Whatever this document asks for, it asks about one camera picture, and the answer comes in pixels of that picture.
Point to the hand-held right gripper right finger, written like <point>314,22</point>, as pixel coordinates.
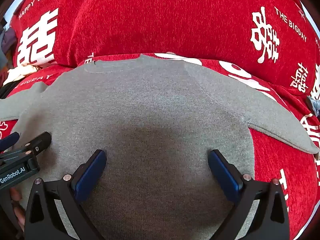
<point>225,177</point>

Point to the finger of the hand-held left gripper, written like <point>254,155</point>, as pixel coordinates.
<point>41,141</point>
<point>8,141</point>

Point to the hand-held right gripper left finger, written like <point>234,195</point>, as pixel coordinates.
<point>92,175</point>

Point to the grey knit sweater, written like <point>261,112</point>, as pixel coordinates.
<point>150,105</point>

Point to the pile of mixed clothes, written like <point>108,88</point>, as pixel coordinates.
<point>7,40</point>

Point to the person's left hand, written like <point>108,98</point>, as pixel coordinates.
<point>18,215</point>

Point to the black garment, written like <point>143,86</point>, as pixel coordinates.
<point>6,90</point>

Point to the white cloth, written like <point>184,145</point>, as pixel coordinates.
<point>20,73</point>

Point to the grey blue object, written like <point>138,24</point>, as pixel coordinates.
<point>313,105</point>

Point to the red printed sofa back cushion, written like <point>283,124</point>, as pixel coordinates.
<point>150,17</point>

